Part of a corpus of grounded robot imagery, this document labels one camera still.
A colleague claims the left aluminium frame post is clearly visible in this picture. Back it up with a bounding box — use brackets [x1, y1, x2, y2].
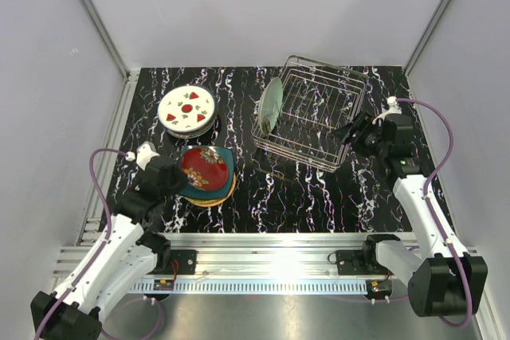
[57, 0, 140, 96]

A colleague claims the metal wire dish rack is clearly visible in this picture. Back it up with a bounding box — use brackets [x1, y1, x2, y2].
[252, 55, 368, 173]

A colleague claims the yellow woven pattern plate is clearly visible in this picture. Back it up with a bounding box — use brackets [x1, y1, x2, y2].
[185, 174, 237, 208]

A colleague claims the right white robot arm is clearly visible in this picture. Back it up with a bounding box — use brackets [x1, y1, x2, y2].
[333, 113, 488, 319]

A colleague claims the teal square plate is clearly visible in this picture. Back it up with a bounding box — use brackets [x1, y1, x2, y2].
[178, 146, 234, 200]

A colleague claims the white slotted cable duct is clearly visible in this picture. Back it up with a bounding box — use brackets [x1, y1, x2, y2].
[128, 278, 367, 295]

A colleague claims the right small circuit board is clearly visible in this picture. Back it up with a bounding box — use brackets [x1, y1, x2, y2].
[367, 279, 393, 296]

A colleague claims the mint green flower plate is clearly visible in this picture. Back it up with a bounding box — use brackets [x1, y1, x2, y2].
[258, 77, 283, 136]

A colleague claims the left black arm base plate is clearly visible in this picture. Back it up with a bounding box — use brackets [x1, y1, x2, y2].
[166, 249, 198, 276]

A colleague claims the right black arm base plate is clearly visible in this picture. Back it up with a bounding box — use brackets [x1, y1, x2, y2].
[335, 250, 370, 276]

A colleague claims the aluminium mounting rail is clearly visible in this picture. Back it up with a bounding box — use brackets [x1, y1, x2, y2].
[53, 232, 485, 277]

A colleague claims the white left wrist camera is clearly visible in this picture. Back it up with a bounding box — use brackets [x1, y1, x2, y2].
[124, 141, 159, 170]

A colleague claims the small circuit board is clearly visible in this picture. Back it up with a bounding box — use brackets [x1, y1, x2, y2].
[367, 279, 393, 296]
[154, 279, 175, 291]

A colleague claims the right aluminium frame post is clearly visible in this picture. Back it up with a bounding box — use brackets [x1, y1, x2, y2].
[403, 0, 453, 76]

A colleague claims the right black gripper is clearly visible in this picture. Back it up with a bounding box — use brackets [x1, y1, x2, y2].
[331, 111, 389, 159]

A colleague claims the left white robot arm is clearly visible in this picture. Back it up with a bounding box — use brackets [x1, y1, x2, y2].
[30, 154, 187, 339]

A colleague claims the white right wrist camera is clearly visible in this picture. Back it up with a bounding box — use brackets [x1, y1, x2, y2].
[372, 96, 402, 126]

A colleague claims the left small circuit board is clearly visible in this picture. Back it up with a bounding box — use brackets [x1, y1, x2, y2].
[154, 279, 175, 291]

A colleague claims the red floral plate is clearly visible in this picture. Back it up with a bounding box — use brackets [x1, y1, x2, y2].
[180, 147, 230, 191]

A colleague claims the white watermelon pattern plate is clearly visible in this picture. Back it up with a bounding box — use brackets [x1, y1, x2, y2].
[157, 84, 218, 133]

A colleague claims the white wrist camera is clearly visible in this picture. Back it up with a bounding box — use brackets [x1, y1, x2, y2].
[124, 141, 159, 170]
[372, 96, 402, 126]

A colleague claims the aluminium frame post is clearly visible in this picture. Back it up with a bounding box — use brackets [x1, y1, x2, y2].
[57, 0, 140, 96]
[403, 0, 453, 76]

